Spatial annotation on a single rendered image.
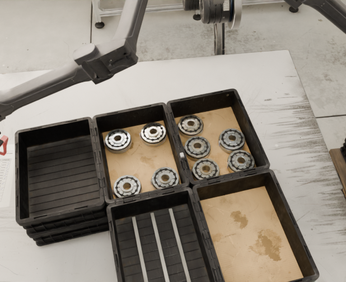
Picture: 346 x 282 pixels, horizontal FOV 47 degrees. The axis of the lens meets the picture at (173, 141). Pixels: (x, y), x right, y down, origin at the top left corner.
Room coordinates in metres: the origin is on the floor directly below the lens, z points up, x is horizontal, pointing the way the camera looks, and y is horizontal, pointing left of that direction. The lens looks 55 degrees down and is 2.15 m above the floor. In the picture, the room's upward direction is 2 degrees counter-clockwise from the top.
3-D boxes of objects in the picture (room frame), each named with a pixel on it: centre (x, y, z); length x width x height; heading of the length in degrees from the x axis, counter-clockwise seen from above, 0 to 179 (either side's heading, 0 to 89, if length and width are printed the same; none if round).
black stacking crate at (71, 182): (0.77, 0.42, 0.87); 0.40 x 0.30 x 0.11; 12
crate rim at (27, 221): (0.77, 0.42, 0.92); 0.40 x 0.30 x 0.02; 12
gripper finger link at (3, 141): (0.76, 0.59, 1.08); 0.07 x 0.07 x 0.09; 62
